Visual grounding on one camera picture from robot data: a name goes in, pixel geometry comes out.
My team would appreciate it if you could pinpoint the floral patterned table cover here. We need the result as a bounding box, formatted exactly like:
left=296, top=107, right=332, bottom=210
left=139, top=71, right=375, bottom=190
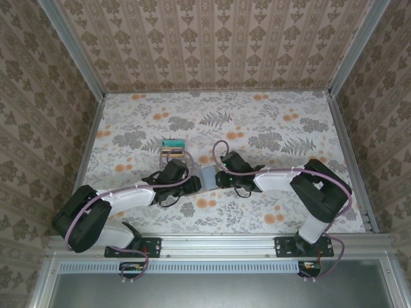
left=75, top=91, right=374, bottom=235

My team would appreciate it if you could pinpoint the small black circuit board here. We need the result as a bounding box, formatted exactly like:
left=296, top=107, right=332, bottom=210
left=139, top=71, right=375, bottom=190
left=119, top=261, right=144, bottom=278
left=297, top=260, right=322, bottom=278

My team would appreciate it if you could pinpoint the grey metal panel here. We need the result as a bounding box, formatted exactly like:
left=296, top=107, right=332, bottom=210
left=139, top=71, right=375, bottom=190
left=28, top=258, right=411, bottom=308

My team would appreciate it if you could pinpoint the thin black cable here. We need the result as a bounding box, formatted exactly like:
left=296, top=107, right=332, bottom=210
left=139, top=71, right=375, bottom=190
left=232, top=185, right=254, bottom=198
left=158, top=193, right=181, bottom=208

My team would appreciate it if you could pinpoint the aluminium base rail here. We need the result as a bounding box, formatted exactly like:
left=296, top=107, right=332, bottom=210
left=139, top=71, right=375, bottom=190
left=46, top=232, right=392, bottom=261

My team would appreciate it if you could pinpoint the short purple cable loop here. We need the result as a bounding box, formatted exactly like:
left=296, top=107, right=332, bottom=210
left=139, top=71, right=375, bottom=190
left=300, top=232, right=348, bottom=284
left=105, top=245, right=151, bottom=285

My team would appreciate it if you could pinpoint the slotted grey cable duct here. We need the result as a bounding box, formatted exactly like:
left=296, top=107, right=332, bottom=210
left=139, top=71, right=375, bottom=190
left=58, top=260, right=324, bottom=274

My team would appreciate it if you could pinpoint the aluminium table side rail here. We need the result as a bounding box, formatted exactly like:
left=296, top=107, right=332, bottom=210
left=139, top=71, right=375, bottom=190
left=327, top=92, right=380, bottom=234
left=73, top=94, right=107, bottom=201

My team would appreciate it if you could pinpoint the aluminium frame post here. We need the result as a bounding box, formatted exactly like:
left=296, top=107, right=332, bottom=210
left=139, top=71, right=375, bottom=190
left=328, top=0, right=388, bottom=97
left=37, top=0, right=107, bottom=101

